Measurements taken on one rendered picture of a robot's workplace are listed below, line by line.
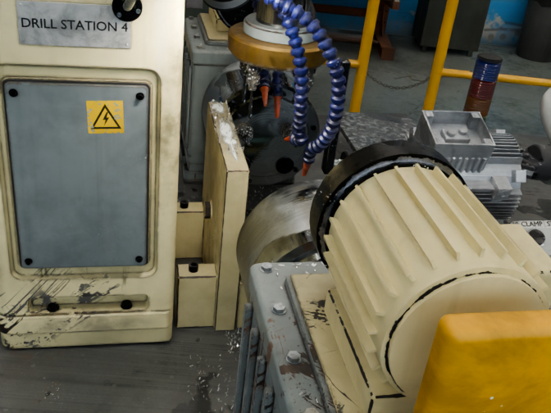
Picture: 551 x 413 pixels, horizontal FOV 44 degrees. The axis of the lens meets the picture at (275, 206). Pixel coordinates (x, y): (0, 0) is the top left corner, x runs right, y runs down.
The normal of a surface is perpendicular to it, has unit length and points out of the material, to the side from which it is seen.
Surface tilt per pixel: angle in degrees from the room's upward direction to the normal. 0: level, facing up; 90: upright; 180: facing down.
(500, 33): 90
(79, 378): 0
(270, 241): 50
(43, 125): 90
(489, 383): 90
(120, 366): 0
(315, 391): 0
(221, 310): 90
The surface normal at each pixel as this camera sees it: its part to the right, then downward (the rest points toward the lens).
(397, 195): -0.28, -0.79
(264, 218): -0.69, -0.54
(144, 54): 0.18, 0.51
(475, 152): 0.11, 0.73
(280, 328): 0.11, -0.86
